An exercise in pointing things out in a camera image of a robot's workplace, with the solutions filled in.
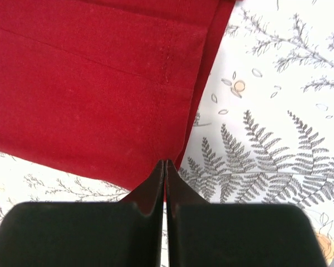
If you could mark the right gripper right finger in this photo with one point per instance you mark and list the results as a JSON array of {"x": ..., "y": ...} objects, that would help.
[{"x": 205, "y": 234}]

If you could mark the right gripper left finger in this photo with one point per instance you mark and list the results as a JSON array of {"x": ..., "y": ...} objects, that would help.
[{"x": 123, "y": 233}]

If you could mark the red t shirt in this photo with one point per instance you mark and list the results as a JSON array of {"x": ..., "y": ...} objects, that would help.
[{"x": 105, "y": 89}]

